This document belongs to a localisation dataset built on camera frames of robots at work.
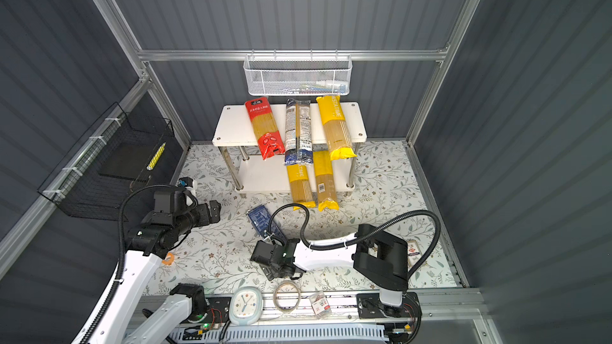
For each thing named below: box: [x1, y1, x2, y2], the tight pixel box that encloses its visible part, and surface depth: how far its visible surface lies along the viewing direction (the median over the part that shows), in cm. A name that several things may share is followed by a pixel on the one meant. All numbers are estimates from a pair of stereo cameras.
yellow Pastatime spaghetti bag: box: [315, 95, 357, 161], surface depth 75 cm
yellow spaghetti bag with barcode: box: [313, 150, 340, 212], surface depth 93 cm
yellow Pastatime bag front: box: [286, 164, 317, 212], surface depth 96 cm
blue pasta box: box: [247, 204, 287, 242], surface depth 93 cm
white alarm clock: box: [228, 285, 263, 326], surface depth 74 cm
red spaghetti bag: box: [244, 96, 286, 161], surface depth 75 cm
